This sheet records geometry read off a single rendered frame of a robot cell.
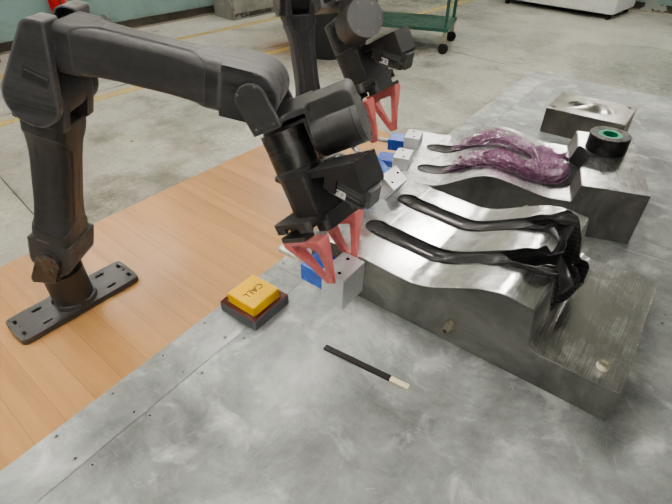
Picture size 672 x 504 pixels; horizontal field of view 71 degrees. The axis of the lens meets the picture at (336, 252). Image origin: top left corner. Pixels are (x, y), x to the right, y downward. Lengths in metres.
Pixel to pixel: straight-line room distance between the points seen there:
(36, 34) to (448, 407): 0.65
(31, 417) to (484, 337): 0.63
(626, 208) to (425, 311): 0.47
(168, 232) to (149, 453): 0.48
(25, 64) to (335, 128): 0.34
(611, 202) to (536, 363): 0.42
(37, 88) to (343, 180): 0.35
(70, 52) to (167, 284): 0.43
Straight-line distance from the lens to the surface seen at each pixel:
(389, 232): 0.82
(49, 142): 0.68
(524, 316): 0.67
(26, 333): 0.89
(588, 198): 1.02
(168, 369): 0.75
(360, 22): 0.77
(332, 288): 0.62
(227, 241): 0.96
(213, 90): 0.55
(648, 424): 0.78
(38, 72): 0.63
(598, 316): 0.79
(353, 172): 0.51
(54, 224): 0.77
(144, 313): 0.85
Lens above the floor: 1.36
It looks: 39 degrees down
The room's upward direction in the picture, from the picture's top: straight up
